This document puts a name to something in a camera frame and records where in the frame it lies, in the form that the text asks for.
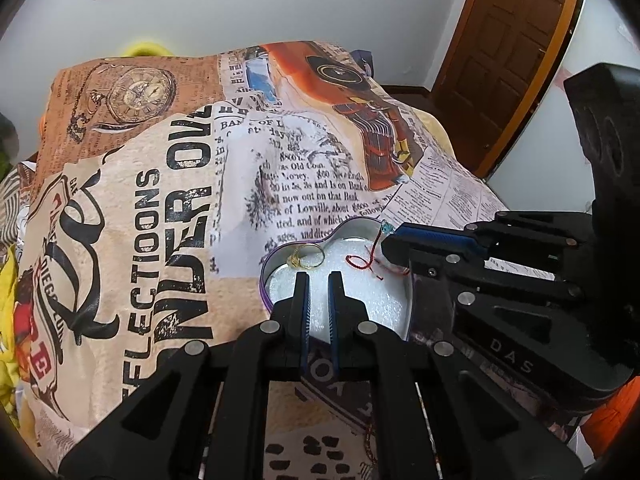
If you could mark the blue bag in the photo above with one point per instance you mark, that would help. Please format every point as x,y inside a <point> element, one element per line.
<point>362,57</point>

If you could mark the striped cloth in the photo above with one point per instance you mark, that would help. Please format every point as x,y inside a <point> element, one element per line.
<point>20,190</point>

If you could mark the brown wooden door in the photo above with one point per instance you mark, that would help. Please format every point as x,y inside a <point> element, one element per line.
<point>500,60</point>

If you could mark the yellow cloth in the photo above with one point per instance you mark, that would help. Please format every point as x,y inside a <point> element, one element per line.
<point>10,360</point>

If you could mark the purple heart-shaped tin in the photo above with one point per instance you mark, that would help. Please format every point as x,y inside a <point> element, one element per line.
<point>385,305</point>

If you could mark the yellow plastic object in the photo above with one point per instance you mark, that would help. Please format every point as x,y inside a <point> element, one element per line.
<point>142,49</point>

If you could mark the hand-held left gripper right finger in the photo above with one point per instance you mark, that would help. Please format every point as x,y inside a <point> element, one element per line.
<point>334,340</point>

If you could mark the printed blanket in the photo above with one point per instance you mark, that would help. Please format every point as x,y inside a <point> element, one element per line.
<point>150,260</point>

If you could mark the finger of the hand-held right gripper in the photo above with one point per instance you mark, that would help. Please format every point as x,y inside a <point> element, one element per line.
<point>435,235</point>
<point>425,256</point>

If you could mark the white wardrobe sliding door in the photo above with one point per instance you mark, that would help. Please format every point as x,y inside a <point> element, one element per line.
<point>550,160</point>

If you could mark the orange cloth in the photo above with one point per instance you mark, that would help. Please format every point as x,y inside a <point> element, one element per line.
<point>607,420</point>

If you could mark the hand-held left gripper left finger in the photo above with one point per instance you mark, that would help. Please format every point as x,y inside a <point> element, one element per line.
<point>305,340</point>

